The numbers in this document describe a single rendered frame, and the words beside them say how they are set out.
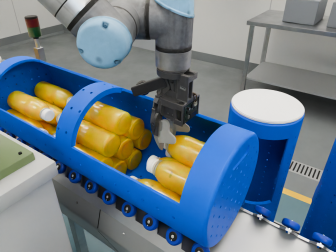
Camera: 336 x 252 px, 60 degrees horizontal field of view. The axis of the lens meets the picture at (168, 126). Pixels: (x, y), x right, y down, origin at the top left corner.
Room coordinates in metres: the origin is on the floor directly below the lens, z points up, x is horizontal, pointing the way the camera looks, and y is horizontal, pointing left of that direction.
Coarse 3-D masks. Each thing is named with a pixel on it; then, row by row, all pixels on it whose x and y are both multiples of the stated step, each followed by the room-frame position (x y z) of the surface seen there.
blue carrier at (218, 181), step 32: (0, 64) 0.95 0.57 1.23; (32, 64) 1.04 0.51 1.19; (0, 96) 0.93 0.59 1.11; (96, 96) 0.70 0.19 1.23; (128, 96) 0.83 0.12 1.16; (32, 128) 0.71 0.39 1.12; (64, 128) 0.64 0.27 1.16; (192, 128) 0.71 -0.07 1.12; (224, 128) 0.53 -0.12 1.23; (64, 160) 0.64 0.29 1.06; (96, 160) 0.56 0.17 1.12; (224, 160) 0.44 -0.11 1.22; (256, 160) 0.59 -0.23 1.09; (128, 192) 0.49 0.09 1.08; (192, 192) 0.41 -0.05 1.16; (224, 192) 0.43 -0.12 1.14; (192, 224) 0.39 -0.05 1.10; (224, 224) 0.46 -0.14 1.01
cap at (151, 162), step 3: (150, 159) 0.56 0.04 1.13; (153, 159) 0.56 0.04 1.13; (156, 159) 0.56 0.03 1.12; (147, 162) 0.56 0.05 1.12; (150, 162) 0.55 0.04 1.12; (153, 162) 0.55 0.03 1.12; (147, 165) 0.55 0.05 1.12; (150, 165) 0.55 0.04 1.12; (147, 168) 0.55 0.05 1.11; (150, 168) 0.54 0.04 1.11; (150, 171) 0.54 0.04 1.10
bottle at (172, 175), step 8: (160, 160) 0.56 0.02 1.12; (168, 160) 0.54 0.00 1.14; (152, 168) 0.54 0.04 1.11; (160, 168) 0.52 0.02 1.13; (168, 168) 0.51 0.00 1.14; (176, 168) 0.51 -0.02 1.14; (184, 168) 0.51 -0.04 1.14; (160, 176) 0.51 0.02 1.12; (168, 176) 0.50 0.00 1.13; (176, 176) 0.49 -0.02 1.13; (184, 176) 0.49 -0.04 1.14; (168, 184) 0.49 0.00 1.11; (176, 184) 0.48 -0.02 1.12; (176, 192) 0.48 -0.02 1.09
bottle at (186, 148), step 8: (176, 136) 0.58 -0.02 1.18; (184, 136) 0.58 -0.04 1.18; (168, 144) 0.57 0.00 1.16; (176, 144) 0.56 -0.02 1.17; (184, 144) 0.55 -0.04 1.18; (192, 144) 0.55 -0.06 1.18; (200, 144) 0.54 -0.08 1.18; (176, 152) 0.55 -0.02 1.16; (184, 152) 0.54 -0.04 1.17; (192, 152) 0.53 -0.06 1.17; (184, 160) 0.53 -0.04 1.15; (192, 160) 0.52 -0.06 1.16
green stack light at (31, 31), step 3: (27, 27) 1.52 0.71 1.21; (30, 27) 1.51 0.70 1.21; (33, 27) 1.51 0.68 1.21; (36, 27) 1.52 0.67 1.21; (39, 27) 1.54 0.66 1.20; (27, 30) 1.52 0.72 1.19; (30, 30) 1.51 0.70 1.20; (33, 30) 1.51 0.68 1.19; (36, 30) 1.52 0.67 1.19; (39, 30) 1.53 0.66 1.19; (30, 33) 1.51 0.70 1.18; (33, 33) 1.51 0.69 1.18; (36, 33) 1.52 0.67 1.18; (39, 33) 1.53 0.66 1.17; (30, 36) 1.51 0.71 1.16; (33, 36) 1.51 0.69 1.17; (36, 36) 1.51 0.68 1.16
